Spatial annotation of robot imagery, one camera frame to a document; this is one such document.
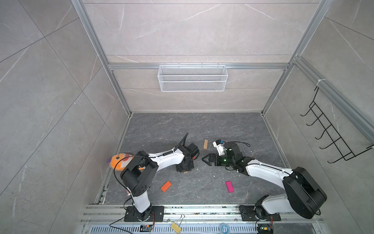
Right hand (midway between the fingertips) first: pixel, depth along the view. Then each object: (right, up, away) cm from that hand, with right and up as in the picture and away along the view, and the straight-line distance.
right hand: (208, 159), depth 85 cm
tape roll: (+6, -30, -15) cm, 34 cm away
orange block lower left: (-25, -15, -3) cm, 29 cm away
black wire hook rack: (+53, +9, -27) cm, 60 cm away
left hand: (-11, -6, +4) cm, 13 cm away
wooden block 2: (-14, -8, +1) cm, 16 cm away
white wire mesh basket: (-9, +53, +16) cm, 56 cm away
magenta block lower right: (+12, -15, -3) cm, 19 cm away
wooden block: (0, +7, +15) cm, 16 cm away
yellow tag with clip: (-18, -30, -15) cm, 38 cm away
